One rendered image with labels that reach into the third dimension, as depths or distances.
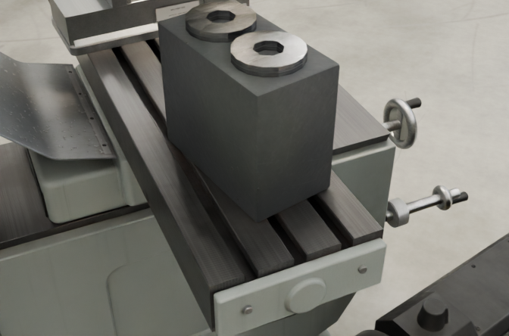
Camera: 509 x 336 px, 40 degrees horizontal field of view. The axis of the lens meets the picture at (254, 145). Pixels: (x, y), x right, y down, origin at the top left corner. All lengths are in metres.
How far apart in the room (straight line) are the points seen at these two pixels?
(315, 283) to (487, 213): 1.63
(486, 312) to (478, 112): 1.69
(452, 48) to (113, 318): 2.34
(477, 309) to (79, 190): 0.71
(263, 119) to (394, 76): 2.32
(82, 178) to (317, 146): 0.44
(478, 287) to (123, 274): 0.64
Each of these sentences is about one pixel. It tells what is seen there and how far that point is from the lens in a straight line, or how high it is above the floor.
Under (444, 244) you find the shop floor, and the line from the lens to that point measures 2.28.
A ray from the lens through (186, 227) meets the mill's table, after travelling 0.87.
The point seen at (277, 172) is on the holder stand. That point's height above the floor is 1.03.
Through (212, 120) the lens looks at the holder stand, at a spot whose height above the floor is 1.06.
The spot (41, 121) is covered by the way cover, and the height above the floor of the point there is 0.91.
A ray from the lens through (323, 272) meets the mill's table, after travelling 0.84.
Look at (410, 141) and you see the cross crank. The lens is 1.56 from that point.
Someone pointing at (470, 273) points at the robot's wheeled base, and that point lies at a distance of 1.37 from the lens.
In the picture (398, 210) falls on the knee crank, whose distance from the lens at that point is 1.51.
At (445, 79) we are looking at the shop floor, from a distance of 3.10.
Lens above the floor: 1.55
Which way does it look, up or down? 37 degrees down
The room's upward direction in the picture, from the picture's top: straight up
